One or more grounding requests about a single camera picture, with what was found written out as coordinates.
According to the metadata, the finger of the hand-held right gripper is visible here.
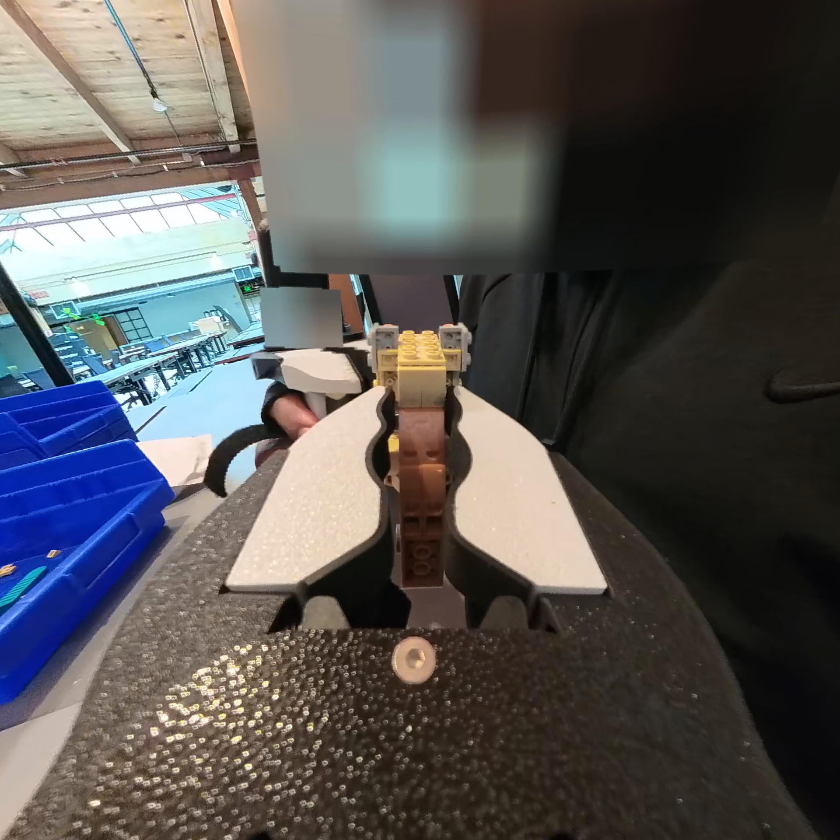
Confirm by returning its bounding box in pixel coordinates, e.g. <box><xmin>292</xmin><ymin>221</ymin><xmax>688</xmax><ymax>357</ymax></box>
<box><xmin>250</xmin><ymin>346</ymin><xmax>372</xmax><ymax>401</ymax></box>

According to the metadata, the tan brick model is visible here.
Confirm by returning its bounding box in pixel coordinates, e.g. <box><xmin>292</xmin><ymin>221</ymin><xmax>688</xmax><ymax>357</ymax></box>
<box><xmin>369</xmin><ymin>322</ymin><xmax>475</xmax><ymax>588</ymax></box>

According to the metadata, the person's right hand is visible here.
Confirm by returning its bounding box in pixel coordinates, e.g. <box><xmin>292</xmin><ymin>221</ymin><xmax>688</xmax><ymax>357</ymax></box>
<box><xmin>262</xmin><ymin>386</ymin><xmax>324</xmax><ymax>442</ymax></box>

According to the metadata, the plain white sheet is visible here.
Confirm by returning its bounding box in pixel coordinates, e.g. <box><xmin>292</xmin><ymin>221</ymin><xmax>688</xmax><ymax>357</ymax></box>
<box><xmin>137</xmin><ymin>432</ymin><xmax>215</xmax><ymax>501</ymax></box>

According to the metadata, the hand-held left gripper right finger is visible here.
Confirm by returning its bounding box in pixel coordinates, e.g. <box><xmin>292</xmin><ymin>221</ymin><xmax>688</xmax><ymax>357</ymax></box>
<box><xmin>444</xmin><ymin>386</ymin><xmax>610</xmax><ymax>598</ymax></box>

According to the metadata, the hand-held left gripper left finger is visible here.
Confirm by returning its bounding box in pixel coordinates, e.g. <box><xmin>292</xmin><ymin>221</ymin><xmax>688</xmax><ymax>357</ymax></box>
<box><xmin>226</xmin><ymin>389</ymin><xmax>395</xmax><ymax>598</ymax></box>

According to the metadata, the black pole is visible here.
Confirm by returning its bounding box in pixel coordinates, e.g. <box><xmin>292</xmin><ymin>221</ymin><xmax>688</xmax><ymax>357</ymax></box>
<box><xmin>0</xmin><ymin>260</ymin><xmax>74</xmax><ymax>391</ymax></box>

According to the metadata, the grey desk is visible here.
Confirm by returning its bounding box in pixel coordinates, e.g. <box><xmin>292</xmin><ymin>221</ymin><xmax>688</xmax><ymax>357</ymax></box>
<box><xmin>0</xmin><ymin>357</ymin><xmax>283</xmax><ymax>815</ymax></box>

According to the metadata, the blue plastic bin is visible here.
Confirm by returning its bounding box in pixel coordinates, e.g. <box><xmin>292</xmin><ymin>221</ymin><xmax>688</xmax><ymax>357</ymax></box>
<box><xmin>0</xmin><ymin>439</ymin><xmax>175</xmax><ymax>706</ymax></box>
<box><xmin>0</xmin><ymin>380</ymin><xmax>140</xmax><ymax>469</ymax></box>

